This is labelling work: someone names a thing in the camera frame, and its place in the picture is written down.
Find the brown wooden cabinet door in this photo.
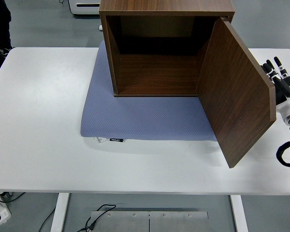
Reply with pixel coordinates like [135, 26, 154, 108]
[195, 18, 277, 169]

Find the brown wooden cabinet body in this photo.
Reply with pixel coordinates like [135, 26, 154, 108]
[98, 0, 235, 98]

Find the white table leg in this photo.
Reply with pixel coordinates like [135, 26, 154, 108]
[50, 192, 70, 232]
[230, 194, 249, 232]

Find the blue textured mat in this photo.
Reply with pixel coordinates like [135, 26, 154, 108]
[80, 40, 219, 142]

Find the grey metal plate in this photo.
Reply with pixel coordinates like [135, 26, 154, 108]
[149, 211, 208, 232]
[90, 210, 150, 232]

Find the white mat tag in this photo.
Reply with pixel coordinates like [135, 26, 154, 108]
[96, 136, 111, 145]

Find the white floor appliance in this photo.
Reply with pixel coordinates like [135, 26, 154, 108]
[69, 0, 102, 18]

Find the white power strip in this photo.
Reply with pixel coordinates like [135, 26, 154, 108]
[0, 192, 12, 226]

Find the black cable with plug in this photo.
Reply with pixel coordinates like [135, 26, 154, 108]
[76, 204, 116, 232]

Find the thin black cable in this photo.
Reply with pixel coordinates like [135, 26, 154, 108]
[37, 205, 57, 232]

